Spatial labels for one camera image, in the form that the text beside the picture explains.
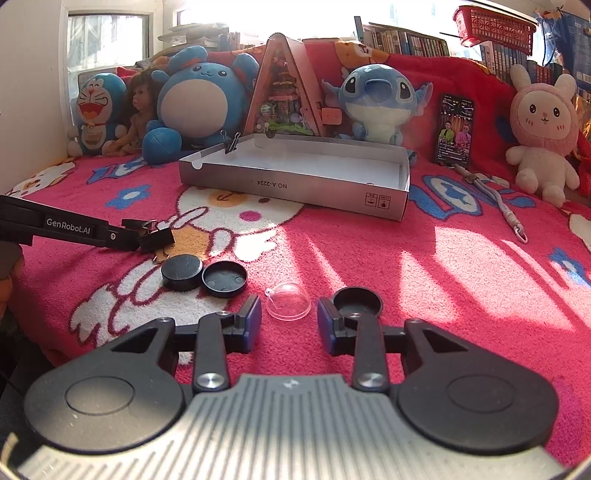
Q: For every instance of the pink triangular toy house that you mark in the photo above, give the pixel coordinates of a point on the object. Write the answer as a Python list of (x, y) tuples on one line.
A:
[(287, 97)]

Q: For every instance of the small black binder clip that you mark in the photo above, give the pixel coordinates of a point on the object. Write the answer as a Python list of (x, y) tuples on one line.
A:
[(230, 142)]

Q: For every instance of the smartphone with lit screen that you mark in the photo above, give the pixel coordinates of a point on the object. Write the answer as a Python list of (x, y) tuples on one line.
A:
[(454, 139)]

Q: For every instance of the black round puck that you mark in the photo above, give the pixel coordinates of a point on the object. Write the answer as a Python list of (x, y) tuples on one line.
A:
[(182, 272)]

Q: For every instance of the black round lid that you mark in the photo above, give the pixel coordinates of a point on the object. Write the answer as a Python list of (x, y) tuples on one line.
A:
[(357, 300), (224, 279)]

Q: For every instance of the row of books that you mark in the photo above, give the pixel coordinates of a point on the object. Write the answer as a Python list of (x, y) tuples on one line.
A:
[(388, 39)]

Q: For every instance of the blue Stitch plush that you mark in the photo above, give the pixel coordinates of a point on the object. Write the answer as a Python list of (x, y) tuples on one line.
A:
[(379, 100)]

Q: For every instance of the brown haired doll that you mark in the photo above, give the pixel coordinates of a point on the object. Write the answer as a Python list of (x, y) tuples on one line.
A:
[(140, 109)]

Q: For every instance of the person's hand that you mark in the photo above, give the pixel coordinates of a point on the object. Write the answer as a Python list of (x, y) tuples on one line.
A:
[(12, 262)]

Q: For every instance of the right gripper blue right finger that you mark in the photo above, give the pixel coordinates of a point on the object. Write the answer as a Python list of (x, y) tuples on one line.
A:
[(328, 325)]

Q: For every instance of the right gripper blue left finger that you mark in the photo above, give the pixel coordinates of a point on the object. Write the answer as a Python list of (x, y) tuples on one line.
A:
[(247, 324)]

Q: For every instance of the clear plastic dome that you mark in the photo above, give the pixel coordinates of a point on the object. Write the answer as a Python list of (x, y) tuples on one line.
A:
[(287, 302)]

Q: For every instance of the white cardboard box tray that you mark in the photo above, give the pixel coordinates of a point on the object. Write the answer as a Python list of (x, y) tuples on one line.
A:
[(355, 176)]

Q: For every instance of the pink bunny plush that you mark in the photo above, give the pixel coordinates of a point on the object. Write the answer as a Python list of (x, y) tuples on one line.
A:
[(546, 126)]

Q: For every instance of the blue round mouse plush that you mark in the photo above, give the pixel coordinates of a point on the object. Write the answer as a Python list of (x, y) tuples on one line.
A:
[(200, 103)]

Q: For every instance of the pink red cartoon blanket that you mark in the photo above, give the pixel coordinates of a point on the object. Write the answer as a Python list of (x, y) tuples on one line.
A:
[(452, 261)]

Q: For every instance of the Doraemon plush toy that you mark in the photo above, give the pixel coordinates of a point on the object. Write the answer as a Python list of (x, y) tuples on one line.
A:
[(96, 113)]

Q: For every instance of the red plastic basket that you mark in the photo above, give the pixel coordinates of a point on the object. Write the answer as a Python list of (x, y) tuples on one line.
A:
[(477, 24)]

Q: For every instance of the large black binder clip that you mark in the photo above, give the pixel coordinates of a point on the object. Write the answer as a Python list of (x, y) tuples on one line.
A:
[(149, 238)]

